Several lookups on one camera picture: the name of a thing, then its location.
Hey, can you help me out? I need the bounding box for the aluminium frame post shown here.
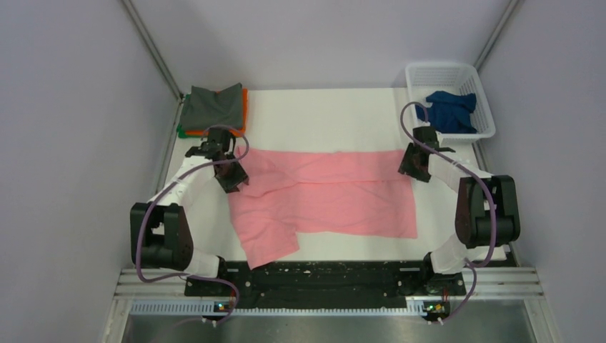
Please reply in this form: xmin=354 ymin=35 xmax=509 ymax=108
xmin=474 ymin=0 xmax=524 ymax=72
xmin=119 ymin=0 xmax=183 ymax=100

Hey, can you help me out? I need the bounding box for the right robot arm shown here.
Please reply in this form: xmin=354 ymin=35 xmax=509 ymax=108
xmin=398 ymin=126 xmax=521 ymax=294

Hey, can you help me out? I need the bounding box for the pink t-shirt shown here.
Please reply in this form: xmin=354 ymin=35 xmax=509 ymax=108
xmin=229 ymin=148 xmax=418 ymax=268

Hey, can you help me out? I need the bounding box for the green folded t-shirt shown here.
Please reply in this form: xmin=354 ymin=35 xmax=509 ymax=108
xmin=176 ymin=94 xmax=190 ymax=139

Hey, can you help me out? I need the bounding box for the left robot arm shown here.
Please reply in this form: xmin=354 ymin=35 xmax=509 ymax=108
xmin=129 ymin=124 xmax=249 ymax=299

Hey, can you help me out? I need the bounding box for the orange folded t-shirt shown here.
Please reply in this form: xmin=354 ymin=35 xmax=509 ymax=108
xmin=184 ymin=87 xmax=249 ymax=138

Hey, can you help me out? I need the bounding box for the left aluminium frame post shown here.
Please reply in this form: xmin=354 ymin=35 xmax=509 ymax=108
xmin=119 ymin=0 xmax=183 ymax=100

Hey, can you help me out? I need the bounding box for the white cable duct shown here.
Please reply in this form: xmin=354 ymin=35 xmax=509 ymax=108
xmin=129 ymin=299 xmax=451 ymax=317

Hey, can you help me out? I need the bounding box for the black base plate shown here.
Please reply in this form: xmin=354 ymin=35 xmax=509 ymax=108
xmin=183 ymin=261 xmax=472 ymax=310

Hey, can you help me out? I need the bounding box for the grey folded t-shirt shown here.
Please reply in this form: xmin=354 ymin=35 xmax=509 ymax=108
xmin=179 ymin=82 xmax=244 ymax=132

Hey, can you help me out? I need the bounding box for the blue t-shirt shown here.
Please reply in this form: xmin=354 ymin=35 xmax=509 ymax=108
xmin=415 ymin=91 xmax=477 ymax=134

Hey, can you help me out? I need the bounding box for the white plastic basket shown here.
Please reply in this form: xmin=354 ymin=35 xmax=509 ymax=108
xmin=405 ymin=61 xmax=496 ymax=144

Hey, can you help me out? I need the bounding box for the right aluminium frame post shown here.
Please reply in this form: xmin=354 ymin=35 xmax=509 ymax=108
xmin=474 ymin=0 xmax=524 ymax=72

